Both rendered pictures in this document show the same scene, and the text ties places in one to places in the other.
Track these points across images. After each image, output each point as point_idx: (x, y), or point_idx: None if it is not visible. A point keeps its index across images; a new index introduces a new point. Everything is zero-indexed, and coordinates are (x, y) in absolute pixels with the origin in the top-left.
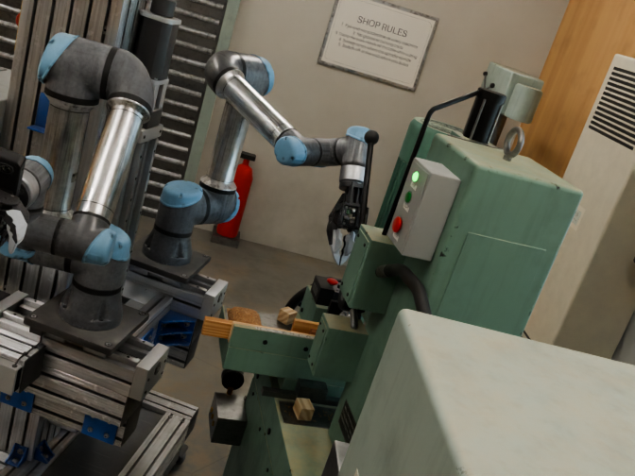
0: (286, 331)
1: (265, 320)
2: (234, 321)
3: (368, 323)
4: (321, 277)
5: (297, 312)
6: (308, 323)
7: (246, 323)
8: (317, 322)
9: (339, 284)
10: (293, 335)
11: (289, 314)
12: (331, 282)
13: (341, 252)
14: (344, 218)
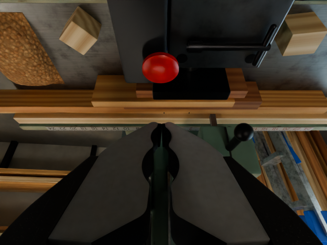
0: (86, 119)
1: (45, 36)
2: (15, 118)
3: (151, 218)
4: (132, 11)
5: (97, 40)
6: (115, 106)
7: (30, 118)
8: (131, 102)
9: (208, 12)
10: (96, 130)
11: (83, 54)
12: (152, 81)
13: (170, 139)
14: None
